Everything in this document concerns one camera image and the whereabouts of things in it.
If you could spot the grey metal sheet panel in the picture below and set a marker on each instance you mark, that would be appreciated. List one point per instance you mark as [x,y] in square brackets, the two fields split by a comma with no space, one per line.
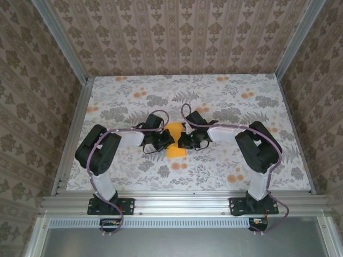
[174,243]

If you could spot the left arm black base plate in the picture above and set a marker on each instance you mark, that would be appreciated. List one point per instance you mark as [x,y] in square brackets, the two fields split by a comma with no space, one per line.
[128,206]

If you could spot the floral patterned table cover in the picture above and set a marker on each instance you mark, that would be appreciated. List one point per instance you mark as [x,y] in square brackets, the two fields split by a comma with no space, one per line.
[187,176]

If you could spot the aluminium cross rail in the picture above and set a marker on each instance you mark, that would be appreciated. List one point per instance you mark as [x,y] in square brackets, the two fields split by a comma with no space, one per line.
[182,204]

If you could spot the aluminium upright post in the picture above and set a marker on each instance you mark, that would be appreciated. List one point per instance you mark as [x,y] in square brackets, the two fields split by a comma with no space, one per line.
[60,40]
[297,37]

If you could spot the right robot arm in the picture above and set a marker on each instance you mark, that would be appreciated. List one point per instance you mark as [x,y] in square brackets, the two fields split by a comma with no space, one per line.
[260,150]

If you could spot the aluminium side rail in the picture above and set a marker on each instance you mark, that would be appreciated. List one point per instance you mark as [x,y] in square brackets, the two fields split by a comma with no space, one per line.
[81,107]
[282,88]

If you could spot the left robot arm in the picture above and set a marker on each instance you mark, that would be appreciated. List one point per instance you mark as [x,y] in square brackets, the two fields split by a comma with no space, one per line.
[99,152]

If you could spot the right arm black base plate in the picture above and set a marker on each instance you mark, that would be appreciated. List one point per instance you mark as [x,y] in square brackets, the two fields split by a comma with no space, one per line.
[235,206]

